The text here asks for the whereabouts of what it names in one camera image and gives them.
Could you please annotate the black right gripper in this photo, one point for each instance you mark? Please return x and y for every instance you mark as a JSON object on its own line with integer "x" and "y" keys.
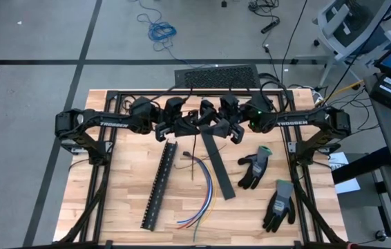
{"x": 237, "y": 133}

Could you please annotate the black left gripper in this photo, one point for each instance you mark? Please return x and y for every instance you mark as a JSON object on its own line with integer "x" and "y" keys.
{"x": 168, "y": 130}

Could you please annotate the dull grey zip tie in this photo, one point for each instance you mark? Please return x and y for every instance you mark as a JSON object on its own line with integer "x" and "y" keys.
{"x": 221, "y": 149}

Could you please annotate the thin black zip tie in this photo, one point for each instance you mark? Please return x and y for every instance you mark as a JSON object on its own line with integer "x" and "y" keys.
{"x": 193, "y": 159}

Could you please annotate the black duct cover strip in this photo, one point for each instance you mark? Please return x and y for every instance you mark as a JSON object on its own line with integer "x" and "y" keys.
{"x": 219, "y": 166}

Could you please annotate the grey black work glove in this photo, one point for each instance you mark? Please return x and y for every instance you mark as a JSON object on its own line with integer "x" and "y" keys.
{"x": 280, "y": 207}
{"x": 255, "y": 171}

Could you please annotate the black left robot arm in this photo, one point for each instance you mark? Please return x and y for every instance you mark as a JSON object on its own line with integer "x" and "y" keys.
{"x": 112, "y": 122}

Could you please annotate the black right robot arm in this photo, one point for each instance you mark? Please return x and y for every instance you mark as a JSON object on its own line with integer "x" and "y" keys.
{"x": 292, "y": 121}

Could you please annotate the white plug adapter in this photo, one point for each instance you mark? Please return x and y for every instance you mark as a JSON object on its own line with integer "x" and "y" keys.
{"x": 317, "y": 98}

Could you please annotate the black power strip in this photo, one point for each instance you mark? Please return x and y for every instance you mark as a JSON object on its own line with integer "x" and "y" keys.
{"x": 270, "y": 26}

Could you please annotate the small black floor object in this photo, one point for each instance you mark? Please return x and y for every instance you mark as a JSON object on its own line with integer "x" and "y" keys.
{"x": 224, "y": 3}

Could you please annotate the white paper sheet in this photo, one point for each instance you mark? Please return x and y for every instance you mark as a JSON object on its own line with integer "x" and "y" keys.
{"x": 351, "y": 186}

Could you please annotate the black desk leg bar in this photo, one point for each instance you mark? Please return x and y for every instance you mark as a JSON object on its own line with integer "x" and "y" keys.
{"x": 361, "y": 166}

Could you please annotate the grey office chair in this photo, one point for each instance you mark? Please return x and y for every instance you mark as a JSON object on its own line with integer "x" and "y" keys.
{"x": 333, "y": 22}

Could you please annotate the small black computer box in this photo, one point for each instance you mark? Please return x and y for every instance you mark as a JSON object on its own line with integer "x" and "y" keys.
{"x": 389, "y": 90}

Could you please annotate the black caster wheel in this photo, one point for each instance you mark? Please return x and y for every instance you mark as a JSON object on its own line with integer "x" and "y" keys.
{"x": 381, "y": 236}

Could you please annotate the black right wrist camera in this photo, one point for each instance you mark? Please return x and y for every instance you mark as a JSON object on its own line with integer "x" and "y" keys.
{"x": 229, "y": 105}

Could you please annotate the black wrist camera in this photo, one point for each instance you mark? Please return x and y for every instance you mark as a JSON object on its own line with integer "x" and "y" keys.
{"x": 229, "y": 105}
{"x": 174, "y": 107}

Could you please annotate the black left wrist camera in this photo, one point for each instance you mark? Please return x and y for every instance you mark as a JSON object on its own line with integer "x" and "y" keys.
{"x": 174, "y": 107}

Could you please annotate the black aluminium table frame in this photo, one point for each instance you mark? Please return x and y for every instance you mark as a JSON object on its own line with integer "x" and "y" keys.
{"x": 147, "y": 92}

